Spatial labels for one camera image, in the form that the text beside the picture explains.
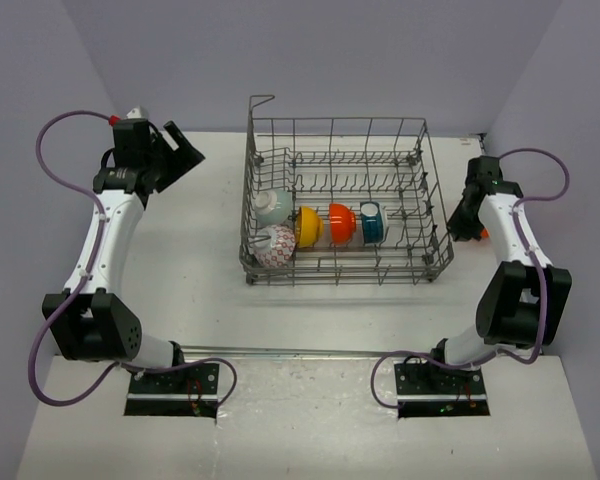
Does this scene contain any pale green ceramic bowl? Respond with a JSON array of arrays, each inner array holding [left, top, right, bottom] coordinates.
[[253, 189, 293, 226]]

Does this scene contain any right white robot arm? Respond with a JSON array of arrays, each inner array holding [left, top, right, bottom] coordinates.
[[426, 155, 572, 393]]

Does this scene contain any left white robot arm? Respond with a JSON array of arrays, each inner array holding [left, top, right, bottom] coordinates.
[[42, 117, 205, 393]]

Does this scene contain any teal white bowl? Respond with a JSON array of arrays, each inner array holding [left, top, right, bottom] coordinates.
[[360, 201, 389, 244]]

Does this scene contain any red patterned white bowl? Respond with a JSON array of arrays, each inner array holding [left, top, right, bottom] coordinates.
[[252, 225, 296, 268]]

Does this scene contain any orange white bowl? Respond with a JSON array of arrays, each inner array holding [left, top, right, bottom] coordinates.
[[328, 203, 357, 245]]

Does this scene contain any yellow bowl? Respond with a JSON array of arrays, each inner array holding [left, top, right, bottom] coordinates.
[[295, 206, 324, 248]]

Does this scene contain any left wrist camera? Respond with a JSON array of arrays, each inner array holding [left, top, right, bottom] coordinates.
[[125, 105, 150, 120]]

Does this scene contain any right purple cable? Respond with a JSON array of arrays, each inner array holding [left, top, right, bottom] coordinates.
[[370, 147, 571, 414]]

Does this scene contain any purple cable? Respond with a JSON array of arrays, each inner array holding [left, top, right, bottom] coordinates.
[[29, 109, 237, 409], [370, 147, 571, 414]]

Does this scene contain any grey wire dish rack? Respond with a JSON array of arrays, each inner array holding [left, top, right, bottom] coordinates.
[[239, 94, 454, 285]]

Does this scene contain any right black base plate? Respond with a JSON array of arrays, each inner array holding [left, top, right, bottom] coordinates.
[[394, 360, 486, 397]]

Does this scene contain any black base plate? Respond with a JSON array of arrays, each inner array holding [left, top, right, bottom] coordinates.
[[394, 360, 486, 397], [128, 363, 220, 400]]

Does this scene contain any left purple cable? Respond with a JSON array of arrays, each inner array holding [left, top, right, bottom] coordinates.
[[29, 109, 237, 409]]

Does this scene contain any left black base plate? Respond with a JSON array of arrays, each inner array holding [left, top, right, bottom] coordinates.
[[128, 363, 220, 400]]

